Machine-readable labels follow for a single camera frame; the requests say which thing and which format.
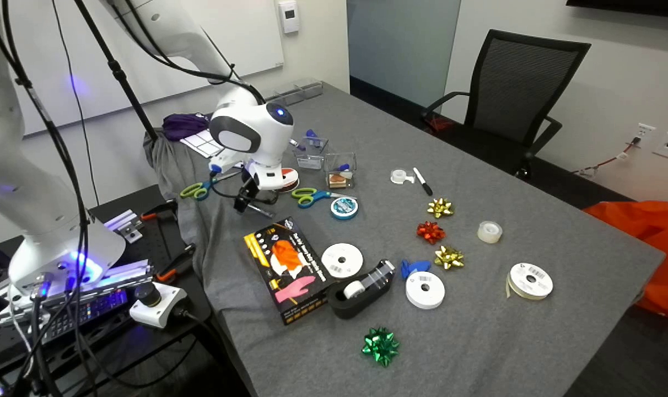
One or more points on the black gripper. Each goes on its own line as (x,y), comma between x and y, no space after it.
(249,190)

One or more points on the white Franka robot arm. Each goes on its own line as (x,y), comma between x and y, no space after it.
(33,190)

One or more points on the clear plastic organizer tray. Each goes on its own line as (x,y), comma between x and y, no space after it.
(297,91)

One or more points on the white marker black cap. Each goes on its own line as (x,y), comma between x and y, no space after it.
(423,179)

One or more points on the large green blue scissors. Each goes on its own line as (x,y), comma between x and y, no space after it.
(196,190)

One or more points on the small green scissors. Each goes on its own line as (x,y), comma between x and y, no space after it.
(310,197)

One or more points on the black sticky notes box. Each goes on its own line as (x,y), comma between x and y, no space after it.
(285,268)

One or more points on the large clear plastic container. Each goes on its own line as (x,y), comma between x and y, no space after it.
(310,153)

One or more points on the teal ribbon spool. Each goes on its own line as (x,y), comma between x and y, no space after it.
(346,207)

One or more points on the small clear plastic container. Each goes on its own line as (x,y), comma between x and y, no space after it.
(340,177)

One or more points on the purple cloth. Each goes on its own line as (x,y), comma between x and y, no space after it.
(182,124)

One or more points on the white ribbon spool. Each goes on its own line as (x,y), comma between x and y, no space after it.
(530,281)
(343,261)
(424,289)

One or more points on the white box with black button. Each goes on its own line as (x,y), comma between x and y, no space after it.
(158,301)

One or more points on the black tape dispenser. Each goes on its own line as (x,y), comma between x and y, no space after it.
(363,289)

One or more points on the clear tape roll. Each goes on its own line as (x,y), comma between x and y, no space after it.
(401,177)

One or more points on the blue gift bow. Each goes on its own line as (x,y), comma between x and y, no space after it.
(413,268)

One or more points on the robot mounting stand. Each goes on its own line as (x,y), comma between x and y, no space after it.
(91,289)

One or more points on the red gift bow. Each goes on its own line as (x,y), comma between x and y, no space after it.
(432,232)

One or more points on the green gift bow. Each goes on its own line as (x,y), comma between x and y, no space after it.
(381,345)

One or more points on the gold gift bow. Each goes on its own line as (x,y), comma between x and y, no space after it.
(448,256)
(440,207)

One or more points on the white tape roll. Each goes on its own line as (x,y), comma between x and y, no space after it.
(490,232)

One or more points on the gray tablecloth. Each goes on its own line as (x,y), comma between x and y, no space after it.
(458,332)

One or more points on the black mesh office chair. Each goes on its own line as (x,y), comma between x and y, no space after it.
(505,95)

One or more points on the orange bag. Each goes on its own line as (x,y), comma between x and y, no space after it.
(649,242)

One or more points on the silver metal bracket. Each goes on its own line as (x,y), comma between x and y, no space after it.
(125,220)

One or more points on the white wall thermostat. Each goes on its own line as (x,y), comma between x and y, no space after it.
(289,13)

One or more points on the black wall television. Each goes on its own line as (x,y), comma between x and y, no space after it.
(627,4)

